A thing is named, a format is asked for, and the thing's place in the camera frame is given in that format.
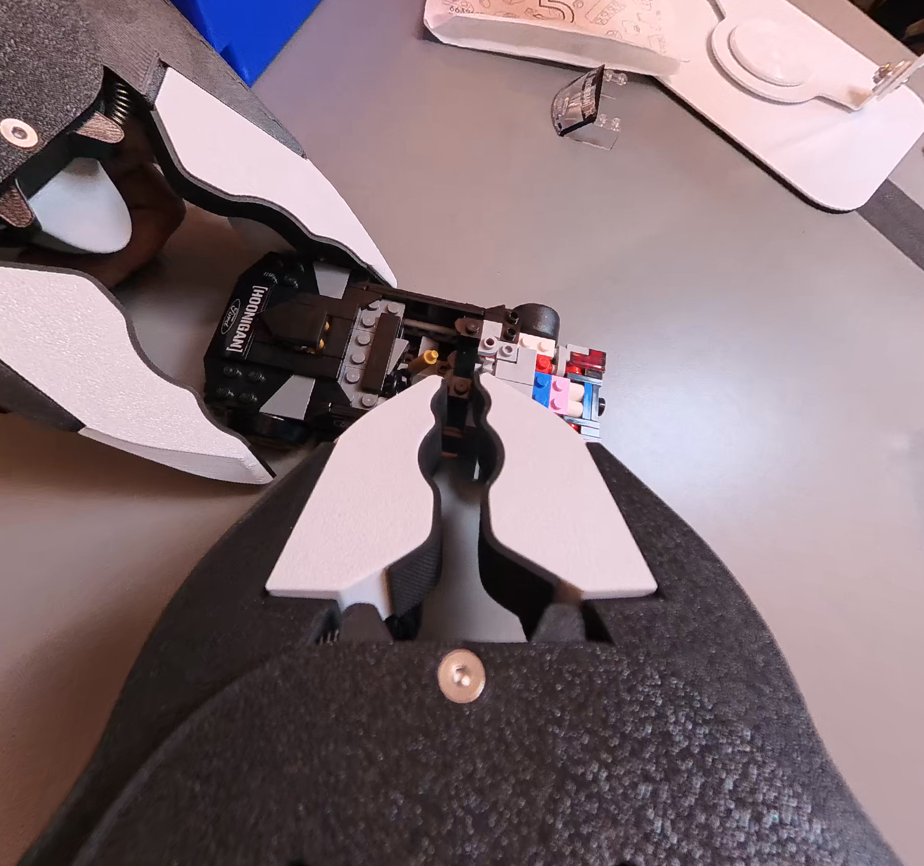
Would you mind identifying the white booklet stand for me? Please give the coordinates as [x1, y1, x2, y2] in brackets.
[657, 0, 924, 216]

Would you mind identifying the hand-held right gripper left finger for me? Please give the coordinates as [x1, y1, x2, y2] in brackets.
[265, 376, 443, 616]

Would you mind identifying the clear lego windshield piece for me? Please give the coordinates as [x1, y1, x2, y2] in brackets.
[549, 64, 626, 154]

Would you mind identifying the white printed paper bag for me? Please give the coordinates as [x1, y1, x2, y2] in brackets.
[422, 0, 682, 82]

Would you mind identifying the black lego car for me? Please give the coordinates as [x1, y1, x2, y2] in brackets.
[203, 249, 609, 451]

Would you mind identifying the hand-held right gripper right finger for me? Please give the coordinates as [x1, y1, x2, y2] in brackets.
[475, 376, 659, 604]

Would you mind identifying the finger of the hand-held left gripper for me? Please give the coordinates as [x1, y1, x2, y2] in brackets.
[0, 263, 275, 487]
[151, 65, 398, 290]

